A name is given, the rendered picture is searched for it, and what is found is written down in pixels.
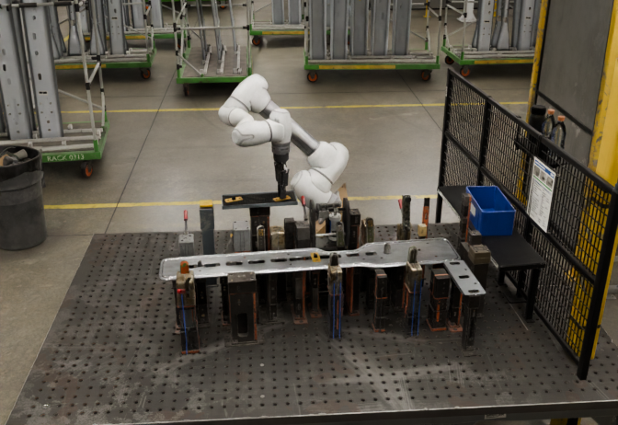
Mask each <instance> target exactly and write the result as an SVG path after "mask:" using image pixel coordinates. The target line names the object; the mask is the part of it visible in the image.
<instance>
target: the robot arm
mask: <svg viewBox="0 0 618 425"><path fill-rule="evenodd" d="M267 90H268V83H267V81H266V79H265V78H264V77H262V76H261V75H257V74H253V75H251V76H249V77H247V78H246V79H244V80H243V81H242V82H241V83H240V84H239V85H238V86H237V88H236V89H235V90H234V92H233V94H232V95H231V96H230V97H229V98H228V99H227V101H226V102H225V103H224V105H223V106H221V108H220V109H219V113H218V114H219V118H220V120H221V121H222V122H223V123H224V124H226V125H228V126H231V127H235V128H234V129H233V132H232V139H233V142H234V143H235V144H236V145H238V146H243V147H248V146H255V145H260V144H264V143H268V142H271V150H272V151H271V152H272V153H273V159H274V161H275V162H274V166H275V178H276V181H277V183H278V197H280V199H285V198H286V186H288V176H289V171H290V169H289V168H288V169H287V165H286V162H287V161H288V160H289V152H290V151H291V142H292V143H293V144H295V145H296V146H297V147H298V148H299V149H300V150H301V151H303V152H304V153H305V154H306V155H307V161H308V163H309V164H310V166H311V169H310V170H308V171H307V170H302V171H300V172H298V173H296V174H295V175H294V177H293V178H292V181H291V188H292V190H294V191H295V194H296V197H297V199H298V200H299V201H300V202H302V199H301V197H302V196H304V197H305V203H306V207H307V208H308V209H309V204H310V200H314V202H315V208H316V204H317V203H327V204H329V203H333V202H334V203H339V202H341V203H342V201H341V200H340V197H339V191H338V190H337V191H336V192H335V193H333V192H331V191H330V189H331V186H332V185H333V183H334V182H335V181H336V180H337V179H338V177H339V176H340V175H341V173H342V172H343V170H344V169H345V167H346V165H347V163H348V160H349V151H348V150H347V148H346V147H345V146H344V145H342V144H340V143H336V142H333V143H330V144H328V143H326V142H318V141H317V140H316V139H315V138H314V137H313V136H312V135H310V134H309V133H308V132H307V131H306V130H305V129H303V128H302V127H301V126H300V125H299V124H298V123H297V122H296V121H294V120H293V119H292V118H291V116H290V113H289V112H288V111H287V110H286V109H281V108H280V107H279V106H277V105H276V104H275V103H274V102H273V101H272V100H270V95H269V93H268V91H267ZM249 111H252V112H254V113H258V114H259V115H261V116H262V117H263V118H264V119H265V121H254V119H253V117H252V116H251V115H249V114H248V112H249Z"/></svg>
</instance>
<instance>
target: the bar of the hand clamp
mask: <svg viewBox="0 0 618 425"><path fill-rule="evenodd" d="M410 202H411V198H410V194H403V195H402V224H403V230H405V221H407V224H408V227H407V229H408V230H410Z"/></svg>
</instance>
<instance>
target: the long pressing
mask: <svg viewBox="0 0 618 425"><path fill-rule="evenodd" d="M386 243H389V244H390V245H391V253H390V254H384V252H383V249H384V245H385V244H386ZM427 243H428V244H427ZM411 246H416V247H417V249H418V255H417V261H418V263H419V265H432V264H443V261H452V260H461V257H460V256H459V254H458V253H457V251H456V250H455V249H454V247H453V246H452V244H451V242H450V241H449V240H448V239H446V238H443V237H438V238H425V239H411V240H398V241H385V242H371V243H366V244H364V245H362V246H361V247H359V248H358V249H354V250H343V251H337V253H338V254H339V255H340V256H341V258H338V263H339V265H340V267H341V268H342V269H343V268H355V267H366V268H373V269H382V268H395V267H406V261H407V255H408V249H409V248H410V247H411ZM419 249H420V250H419ZM315 252H318V254H319V257H322V256H329V255H330V252H332V251H324V250H322V249H319V248H316V247H309V248H296V249H283V250H270V251H256V252H243V253H230V254H216V255H203V256H190V257H176V258H164V259H163V260H162V261H161V263H160V271H159V279H160V280H161V281H176V280H177V272H178V271H180V262H181V261H183V260H186V261H187V262H188V263H189V266H193V265H196V267H197V268H193V269H189V270H193V271H194V279H207V278H219V277H227V273H234V272H247V271H254V272H255V274H256V275H257V274H269V273H282V272H294V271H307V270H327V268H328V263H329V258H321V261H320V262H313V261H312V260H311V259H308V260H295V261H290V258H309V257H311V253H315ZM372 252H374V253H376V255H371V256H367V255H366V253H372ZM288 254H289V255H288ZM348 254H359V255H358V256H357V257H348V256H347V255H348ZM435 256H437V257H435ZM284 258H285V259H287V261H283V262H271V261H272V260H273V259H284ZM258 260H264V261H265V263H258V264H249V263H248V262H249V261H258ZM198 261H201V263H202V265H203V266H202V267H198ZM232 262H242V265H232V266H227V265H226V263H232ZM206 264H220V266H218V267H206V268H205V267H204V265H206ZM290 264H291V265H290Z"/></svg>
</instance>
